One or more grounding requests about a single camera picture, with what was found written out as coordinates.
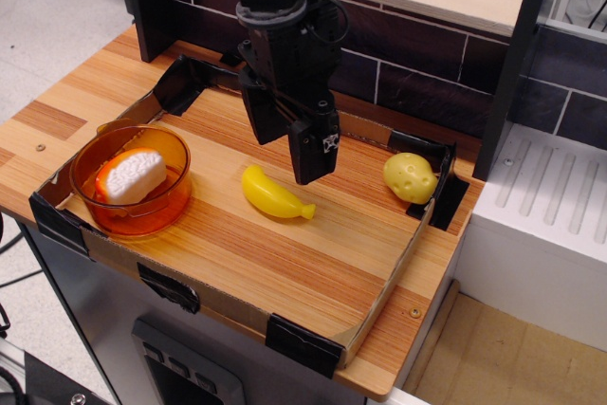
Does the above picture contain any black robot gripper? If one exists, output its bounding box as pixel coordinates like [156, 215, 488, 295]
[236, 0, 348, 185]

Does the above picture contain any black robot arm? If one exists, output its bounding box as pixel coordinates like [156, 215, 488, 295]
[236, 0, 349, 185]

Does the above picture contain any orange transparent plastic pot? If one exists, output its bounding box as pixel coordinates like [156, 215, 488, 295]
[70, 119, 192, 237]

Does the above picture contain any taped cardboard fence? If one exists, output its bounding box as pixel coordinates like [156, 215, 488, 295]
[30, 56, 467, 377]

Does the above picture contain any yellow toy banana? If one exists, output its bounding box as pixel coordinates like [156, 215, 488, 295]
[241, 165, 316, 220]

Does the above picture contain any yellow toy potato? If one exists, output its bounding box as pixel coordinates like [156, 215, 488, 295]
[383, 153, 438, 204]

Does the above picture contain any white toy sink drainboard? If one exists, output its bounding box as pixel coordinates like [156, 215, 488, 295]
[455, 124, 606, 350]

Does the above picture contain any grey toy oven panel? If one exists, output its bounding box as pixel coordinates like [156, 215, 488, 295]
[132, 320, 247, 404]

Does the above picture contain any dark grey right post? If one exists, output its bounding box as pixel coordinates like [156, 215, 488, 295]
[473, 0, 554, 181]

